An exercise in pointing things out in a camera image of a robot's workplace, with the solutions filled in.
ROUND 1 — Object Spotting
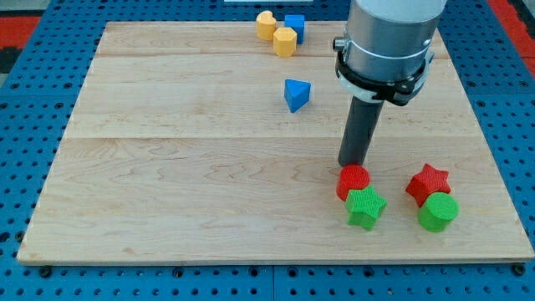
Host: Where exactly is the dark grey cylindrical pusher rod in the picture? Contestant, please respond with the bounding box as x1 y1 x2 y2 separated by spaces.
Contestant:
338 96 384 166

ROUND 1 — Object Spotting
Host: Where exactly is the red star block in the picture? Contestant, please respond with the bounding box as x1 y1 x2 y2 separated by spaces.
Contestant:
405 163 451 207

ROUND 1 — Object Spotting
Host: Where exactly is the wooden board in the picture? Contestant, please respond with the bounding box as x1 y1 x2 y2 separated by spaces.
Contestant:
17 22 534 266

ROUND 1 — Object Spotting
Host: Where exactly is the green cylinder block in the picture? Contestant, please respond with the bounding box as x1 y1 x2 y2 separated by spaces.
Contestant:
417 192 459 232

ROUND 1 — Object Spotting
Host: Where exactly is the green star block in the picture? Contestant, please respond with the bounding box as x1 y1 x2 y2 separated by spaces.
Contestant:
345 186 388 231

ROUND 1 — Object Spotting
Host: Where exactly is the blue triangle block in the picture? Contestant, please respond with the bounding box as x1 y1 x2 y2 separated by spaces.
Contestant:
284 79 311 113

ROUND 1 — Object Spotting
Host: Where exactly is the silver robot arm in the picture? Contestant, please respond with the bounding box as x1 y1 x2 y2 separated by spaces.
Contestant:
333 0 446 166

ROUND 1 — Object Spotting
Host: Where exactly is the blue cube block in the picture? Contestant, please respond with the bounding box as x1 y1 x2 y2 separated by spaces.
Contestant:
284 14 305 44

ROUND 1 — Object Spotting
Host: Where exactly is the red cylinder block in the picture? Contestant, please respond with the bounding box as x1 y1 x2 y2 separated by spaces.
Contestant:
336 165 370 202

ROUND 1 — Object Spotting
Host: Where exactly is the yellow heart block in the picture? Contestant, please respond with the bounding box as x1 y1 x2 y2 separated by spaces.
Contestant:
255 10 277 41

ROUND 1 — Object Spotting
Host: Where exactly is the yellow hexagon block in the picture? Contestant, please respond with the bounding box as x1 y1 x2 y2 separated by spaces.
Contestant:
273 27 298 57

